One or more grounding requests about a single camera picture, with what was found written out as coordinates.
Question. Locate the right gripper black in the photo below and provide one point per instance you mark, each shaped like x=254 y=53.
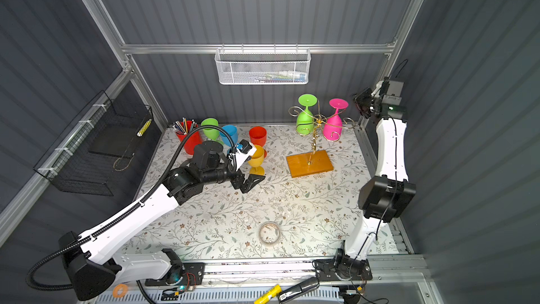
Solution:
x=358 y=99

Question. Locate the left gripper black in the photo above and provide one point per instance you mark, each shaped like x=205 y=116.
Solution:
x=249 y=182

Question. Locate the yellow wine glass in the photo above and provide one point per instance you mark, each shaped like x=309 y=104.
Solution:
x=256 y=162

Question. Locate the pink wine glass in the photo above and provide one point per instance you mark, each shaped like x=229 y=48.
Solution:
x=334 y=125

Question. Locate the gold rack with orange base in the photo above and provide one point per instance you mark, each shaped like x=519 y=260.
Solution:
x=315 y=161

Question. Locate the red wine glass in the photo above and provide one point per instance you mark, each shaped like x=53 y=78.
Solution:
x=258 y=136

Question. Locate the blue wine glass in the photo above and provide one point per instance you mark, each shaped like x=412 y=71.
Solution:
x=232 y=135

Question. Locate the green wine glass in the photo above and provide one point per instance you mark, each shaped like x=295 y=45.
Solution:
x=211 y=133
x=305 y=118

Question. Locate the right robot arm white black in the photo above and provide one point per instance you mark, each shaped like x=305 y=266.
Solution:
x=386 y=195

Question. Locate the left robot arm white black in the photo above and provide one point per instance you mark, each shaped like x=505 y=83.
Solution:
x=92 y=259

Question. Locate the clear tape roll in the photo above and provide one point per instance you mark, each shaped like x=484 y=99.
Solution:
x=269 y=233

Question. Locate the floral table mat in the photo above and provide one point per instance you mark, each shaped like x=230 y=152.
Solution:
x=315 y=213

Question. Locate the red pencil cup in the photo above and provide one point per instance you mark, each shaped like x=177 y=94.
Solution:
x=182 y=129

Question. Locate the yellow marker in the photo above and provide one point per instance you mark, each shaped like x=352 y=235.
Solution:
x=270 y=294

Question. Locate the black handheld device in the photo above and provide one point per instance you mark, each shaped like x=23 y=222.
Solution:
x=298 y=290

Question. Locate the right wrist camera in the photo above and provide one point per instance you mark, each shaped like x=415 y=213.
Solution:
x=389 y=87

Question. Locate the white wire mesh basket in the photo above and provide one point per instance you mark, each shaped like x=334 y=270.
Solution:
x=274 y=68

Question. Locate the black wire basket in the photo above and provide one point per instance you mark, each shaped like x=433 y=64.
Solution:
x=105 y=154

